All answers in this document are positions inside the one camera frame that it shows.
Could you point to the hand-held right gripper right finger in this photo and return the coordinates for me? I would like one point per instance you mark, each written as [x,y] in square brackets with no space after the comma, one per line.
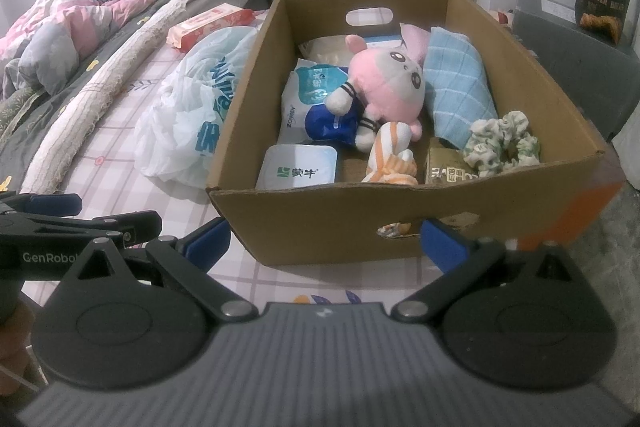
[442,244]

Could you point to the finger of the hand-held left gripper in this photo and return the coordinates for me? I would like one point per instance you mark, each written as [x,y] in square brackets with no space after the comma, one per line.
[135,227]
[50,204]

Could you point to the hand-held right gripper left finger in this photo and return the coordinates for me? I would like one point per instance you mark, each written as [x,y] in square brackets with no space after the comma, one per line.
[207,244]

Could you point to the gold tissue packet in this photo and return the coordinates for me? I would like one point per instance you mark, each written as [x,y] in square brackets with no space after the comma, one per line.
[445,167]

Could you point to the green floral scrunchie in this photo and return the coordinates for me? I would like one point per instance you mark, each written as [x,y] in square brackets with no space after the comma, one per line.
[480,152]

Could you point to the orange striped cloth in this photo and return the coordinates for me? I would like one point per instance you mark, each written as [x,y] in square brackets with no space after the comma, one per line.
[385,157]

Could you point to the white yogurt cup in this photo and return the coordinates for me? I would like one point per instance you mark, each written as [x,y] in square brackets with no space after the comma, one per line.
[295,167]

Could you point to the large cardboard box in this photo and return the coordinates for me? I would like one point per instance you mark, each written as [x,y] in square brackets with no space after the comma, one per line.
[325,217]

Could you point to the light blue checked towel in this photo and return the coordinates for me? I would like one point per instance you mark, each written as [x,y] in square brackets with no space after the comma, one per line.
[455,87]

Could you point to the pink plush toy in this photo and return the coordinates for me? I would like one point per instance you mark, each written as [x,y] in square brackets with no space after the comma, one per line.
[385,92]

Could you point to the blue and white plastic packet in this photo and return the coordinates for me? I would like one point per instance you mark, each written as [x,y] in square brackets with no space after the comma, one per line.
[310,87]

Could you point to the translucent plastic bag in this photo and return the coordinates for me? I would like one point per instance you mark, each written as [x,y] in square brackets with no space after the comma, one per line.
[325,49]

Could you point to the person's left hand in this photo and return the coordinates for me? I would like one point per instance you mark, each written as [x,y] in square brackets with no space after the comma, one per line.
[12,342]

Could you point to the pink checked bedsheet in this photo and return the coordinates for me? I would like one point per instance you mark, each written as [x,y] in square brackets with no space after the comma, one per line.
[125,207]

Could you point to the green floral quilted blanket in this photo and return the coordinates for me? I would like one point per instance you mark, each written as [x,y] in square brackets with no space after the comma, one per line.
[15,112]

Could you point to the grey blanket white fleece lining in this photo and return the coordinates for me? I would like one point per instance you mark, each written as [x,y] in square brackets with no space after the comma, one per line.
[75,107]

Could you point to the white plastic bag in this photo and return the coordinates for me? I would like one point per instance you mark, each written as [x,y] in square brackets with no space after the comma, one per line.
[185,107]

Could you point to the pink grey patchwork quilt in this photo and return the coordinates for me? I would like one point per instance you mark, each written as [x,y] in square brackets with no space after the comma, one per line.
[75,22]

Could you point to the pink wet wipes pack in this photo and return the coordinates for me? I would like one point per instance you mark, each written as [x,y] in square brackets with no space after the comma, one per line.
[210,24]

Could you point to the grey storage box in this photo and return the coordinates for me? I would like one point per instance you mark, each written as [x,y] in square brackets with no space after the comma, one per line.
[575,72]

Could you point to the dark snack bag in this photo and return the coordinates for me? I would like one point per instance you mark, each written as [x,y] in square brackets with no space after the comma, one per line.
[600,2]

